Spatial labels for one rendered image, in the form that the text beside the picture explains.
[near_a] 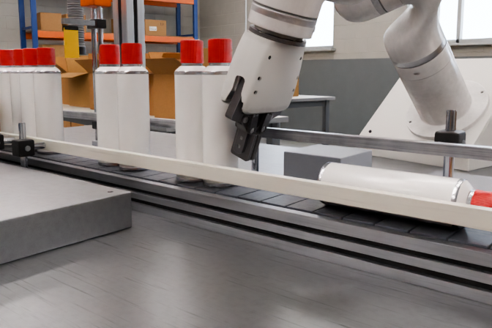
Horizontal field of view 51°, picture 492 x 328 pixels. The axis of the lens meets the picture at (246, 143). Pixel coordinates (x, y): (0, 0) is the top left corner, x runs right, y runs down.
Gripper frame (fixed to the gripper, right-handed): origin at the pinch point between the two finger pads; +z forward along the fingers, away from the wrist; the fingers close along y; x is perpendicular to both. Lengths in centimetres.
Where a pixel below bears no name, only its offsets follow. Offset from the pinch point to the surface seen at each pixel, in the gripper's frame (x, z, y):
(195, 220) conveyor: -0.6, 11.2, 5.6
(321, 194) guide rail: 15.3, -1.3, 4.5
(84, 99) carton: -259, 106, -159
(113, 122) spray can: -26.5, 8.4, 1.3
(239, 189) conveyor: 2.0, 6.0, 1.3
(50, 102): -46.0, 12.7, 1.2
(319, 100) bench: -206, 97, -390
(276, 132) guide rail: 2.2, -2.3, -3.1
